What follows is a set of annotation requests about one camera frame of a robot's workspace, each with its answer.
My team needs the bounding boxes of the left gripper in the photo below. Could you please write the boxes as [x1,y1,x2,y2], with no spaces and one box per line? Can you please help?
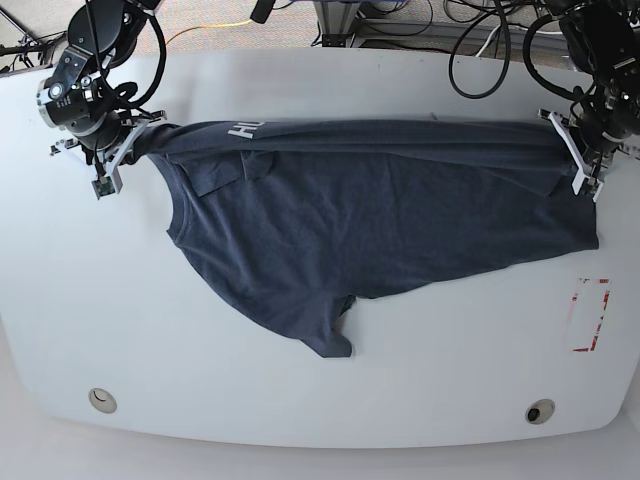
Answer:
[537,107,639,180]

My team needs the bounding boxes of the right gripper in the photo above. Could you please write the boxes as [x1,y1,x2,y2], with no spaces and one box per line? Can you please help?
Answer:
[49,110,166,175]

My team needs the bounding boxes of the dark blue T-shirt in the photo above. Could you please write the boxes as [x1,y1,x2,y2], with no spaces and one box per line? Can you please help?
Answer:
[133,120,599,358]

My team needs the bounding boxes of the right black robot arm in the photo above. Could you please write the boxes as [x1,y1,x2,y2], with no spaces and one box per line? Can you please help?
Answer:
[36,1,167,180]

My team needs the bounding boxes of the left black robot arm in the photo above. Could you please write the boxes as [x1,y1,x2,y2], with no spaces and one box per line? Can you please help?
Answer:
[523,1,639,176]

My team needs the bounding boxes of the black tripod legs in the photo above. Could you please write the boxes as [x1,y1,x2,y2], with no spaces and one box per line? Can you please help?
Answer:
[1,0,77,50]

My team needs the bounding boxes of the red tape rectangle marking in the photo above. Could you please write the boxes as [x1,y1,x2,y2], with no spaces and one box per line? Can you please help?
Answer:
[566,278,612,353]

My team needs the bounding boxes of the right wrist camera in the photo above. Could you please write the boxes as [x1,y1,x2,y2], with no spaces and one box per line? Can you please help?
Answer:
[91,171,122,200]

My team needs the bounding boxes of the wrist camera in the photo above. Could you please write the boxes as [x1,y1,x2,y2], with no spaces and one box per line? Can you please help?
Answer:
[91,171,122,200]
[571,170,604,203]

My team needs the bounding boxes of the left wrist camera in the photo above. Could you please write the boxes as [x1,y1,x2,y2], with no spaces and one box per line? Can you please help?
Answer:
[571,170,604,203]

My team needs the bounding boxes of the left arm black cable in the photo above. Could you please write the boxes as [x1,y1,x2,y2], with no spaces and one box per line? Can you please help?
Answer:
[447,0,591,101]

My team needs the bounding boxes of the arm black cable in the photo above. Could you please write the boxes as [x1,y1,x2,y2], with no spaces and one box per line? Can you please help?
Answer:
[84,0,169,121]
[447,0,591,101]

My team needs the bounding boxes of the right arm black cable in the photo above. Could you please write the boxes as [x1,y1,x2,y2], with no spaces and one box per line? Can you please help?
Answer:
[84,0,169,121]

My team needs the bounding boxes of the white cable on floor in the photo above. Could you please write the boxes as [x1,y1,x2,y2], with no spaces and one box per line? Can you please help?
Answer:
[474,23,501,57]

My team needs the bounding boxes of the yellow cable on floor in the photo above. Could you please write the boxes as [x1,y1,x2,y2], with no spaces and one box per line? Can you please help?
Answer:
[167,17,254,46]

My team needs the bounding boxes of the left table cable grommet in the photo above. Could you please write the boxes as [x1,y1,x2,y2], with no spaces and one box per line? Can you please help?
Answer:
[88,388,117,414]

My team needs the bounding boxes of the table cable grommet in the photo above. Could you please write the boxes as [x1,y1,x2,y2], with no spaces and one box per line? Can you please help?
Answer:
[525,399,555,425]
[88,388,117,414]

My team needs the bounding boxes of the right table cable grommet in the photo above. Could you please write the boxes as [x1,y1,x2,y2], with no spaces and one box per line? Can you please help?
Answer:
[525,399,555,425]

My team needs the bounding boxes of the aluminium frame stand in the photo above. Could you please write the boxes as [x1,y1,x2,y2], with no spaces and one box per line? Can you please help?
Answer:
[312,1,365,48]

